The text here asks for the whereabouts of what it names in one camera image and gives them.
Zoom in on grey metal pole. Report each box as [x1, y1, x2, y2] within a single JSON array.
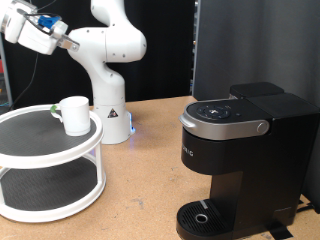
[[0, 43, 14, 108]]

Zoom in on white two-tier turntable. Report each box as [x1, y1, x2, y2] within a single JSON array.
[[0, 103, 107, 224]]

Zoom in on black power cable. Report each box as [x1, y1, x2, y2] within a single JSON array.
[[295, 199, 316, 214]]

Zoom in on dark grey back panel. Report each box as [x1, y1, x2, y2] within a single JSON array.
[[192, 0, 320, 214]]

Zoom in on black tape strip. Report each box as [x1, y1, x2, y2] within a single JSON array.
[[266, 221, 294, 239]]

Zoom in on black Keurig coffee machine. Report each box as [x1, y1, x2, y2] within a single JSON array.
[[175, 81, 320, 240]]

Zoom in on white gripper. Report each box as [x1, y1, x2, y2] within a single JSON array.
[[17, 18, 81, 56]]

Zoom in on black curtain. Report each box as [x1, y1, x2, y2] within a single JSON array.
[[0, 0, 196, 109]]

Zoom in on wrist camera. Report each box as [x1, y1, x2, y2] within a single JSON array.
[[37, 14, 64, 33]]

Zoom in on white mug green taped handle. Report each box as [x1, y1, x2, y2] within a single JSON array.
[[49, 95, 92, 137]]

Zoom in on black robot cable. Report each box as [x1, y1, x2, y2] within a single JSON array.
[[8, 7, 64, 108]]

